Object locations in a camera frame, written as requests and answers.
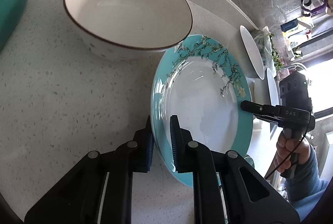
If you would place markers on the white floral bowl dark rim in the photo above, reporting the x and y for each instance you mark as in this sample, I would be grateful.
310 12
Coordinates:
124 5

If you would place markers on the teal basin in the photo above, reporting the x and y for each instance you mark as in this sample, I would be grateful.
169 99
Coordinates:
13 5

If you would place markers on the plain white bowl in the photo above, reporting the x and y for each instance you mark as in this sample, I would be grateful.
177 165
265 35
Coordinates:
251 52

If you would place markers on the person's right hand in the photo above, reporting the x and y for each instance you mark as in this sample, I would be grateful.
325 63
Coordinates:
300 151

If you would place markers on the purple hanging tool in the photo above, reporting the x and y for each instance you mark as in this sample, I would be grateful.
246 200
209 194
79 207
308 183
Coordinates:
319 7

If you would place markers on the steel faucet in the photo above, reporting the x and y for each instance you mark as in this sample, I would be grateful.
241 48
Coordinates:
294 66

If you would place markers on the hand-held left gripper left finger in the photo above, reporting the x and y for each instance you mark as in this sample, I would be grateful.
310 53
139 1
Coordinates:
124 161

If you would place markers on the white bowl blue rim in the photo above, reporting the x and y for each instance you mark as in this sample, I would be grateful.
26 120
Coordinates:
272 88

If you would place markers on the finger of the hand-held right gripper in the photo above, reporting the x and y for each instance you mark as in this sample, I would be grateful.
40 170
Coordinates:
260 109

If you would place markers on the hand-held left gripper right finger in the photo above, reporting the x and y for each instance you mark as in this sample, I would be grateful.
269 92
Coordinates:
179 151

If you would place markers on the large teal floral deep plate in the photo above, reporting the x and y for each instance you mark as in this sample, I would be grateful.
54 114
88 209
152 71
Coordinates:
203 99

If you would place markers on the plastic bag of greens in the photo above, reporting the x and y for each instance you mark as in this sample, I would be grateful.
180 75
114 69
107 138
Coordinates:
270 49

